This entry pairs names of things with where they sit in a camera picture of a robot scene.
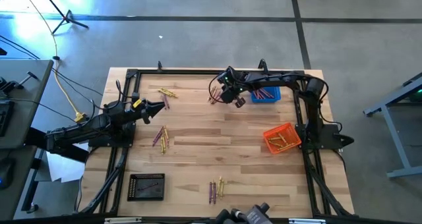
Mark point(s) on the black tripod stand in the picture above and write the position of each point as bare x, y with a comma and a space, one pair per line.
67, 18

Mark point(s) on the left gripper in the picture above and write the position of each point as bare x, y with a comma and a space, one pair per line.
138, 110

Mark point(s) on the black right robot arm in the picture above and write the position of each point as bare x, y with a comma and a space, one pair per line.
280, 79

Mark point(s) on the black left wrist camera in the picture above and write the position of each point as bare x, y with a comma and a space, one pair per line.
135, 96

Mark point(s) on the black plastic basket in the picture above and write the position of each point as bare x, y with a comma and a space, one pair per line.
146, 195

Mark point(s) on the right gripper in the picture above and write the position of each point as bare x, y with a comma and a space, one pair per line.
229, 94

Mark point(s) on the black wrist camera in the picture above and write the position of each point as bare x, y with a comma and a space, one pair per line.
235, 77
135, 96

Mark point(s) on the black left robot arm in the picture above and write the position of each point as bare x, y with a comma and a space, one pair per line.
82, 131

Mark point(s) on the blue plastic basket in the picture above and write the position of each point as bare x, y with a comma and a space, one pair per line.
277, 94

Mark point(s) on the black cylindrical device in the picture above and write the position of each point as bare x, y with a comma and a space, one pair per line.
255, 215

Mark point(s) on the black desk clamp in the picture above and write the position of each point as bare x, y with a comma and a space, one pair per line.
10, 85

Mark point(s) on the grey metal stand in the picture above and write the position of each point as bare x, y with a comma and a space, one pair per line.
397, 136

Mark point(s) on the yellow tag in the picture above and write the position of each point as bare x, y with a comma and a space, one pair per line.
136, 103

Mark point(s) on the black frame clamp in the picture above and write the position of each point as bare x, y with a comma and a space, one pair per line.
160, 67

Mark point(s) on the orange plastic basket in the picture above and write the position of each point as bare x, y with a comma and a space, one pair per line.
290, 131

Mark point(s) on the black frame bracket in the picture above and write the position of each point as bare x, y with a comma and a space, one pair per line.
262, 65

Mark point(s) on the black keyboard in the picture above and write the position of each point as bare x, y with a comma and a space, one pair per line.
5, 118

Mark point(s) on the dark grey desk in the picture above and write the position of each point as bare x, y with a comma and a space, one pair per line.
16, 201

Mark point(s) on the black computer mouse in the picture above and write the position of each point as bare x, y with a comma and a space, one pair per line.
6, 173

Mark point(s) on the silver metal bracket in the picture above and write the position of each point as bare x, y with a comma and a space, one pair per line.
306, 221
122, 220

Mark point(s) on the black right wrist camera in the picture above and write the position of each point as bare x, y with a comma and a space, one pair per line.
235, 77

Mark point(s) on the black metal table frame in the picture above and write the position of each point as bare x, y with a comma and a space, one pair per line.
181, 72

